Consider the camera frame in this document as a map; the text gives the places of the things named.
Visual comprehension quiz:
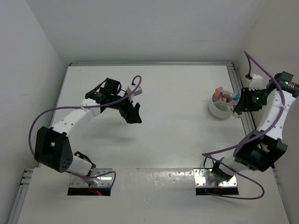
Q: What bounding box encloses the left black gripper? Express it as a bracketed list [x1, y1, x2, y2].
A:
[110, 91, 142, 123]

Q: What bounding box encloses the red ballpoint pen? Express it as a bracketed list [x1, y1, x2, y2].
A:
[221, 94, 233, 103]

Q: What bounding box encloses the orange highlighter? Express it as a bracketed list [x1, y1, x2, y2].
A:
[214, 87, 221, 98]

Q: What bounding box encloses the pink mini stapler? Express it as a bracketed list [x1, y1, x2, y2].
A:
[229, 105, 242, 119]

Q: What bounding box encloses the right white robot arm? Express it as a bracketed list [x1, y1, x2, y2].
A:
[211, 71, 299, 182]

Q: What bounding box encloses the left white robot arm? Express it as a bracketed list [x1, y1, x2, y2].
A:
[29, 78, 142, 180]

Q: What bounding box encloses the white round divided organizer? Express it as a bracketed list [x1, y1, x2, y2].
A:
[208, 94, 238, 119]

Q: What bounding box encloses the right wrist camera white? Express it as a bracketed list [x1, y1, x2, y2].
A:
[245, 73, 263, 91]

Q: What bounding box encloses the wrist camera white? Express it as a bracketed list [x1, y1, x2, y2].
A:
[126, 85, 142, 97]
[245, 73, 263, 91]

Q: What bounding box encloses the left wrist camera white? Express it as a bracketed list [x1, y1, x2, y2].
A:
[126, 85, 142, 97]

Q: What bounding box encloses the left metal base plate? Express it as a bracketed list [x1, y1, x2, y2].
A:
[69, 168, 114, 188]

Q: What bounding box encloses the metal base plate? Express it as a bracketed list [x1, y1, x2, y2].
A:
[193, 168, 237, 188]
[69, 168, 114, 188]

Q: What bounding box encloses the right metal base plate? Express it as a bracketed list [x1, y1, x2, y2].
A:
[193, 168, 237, 188]

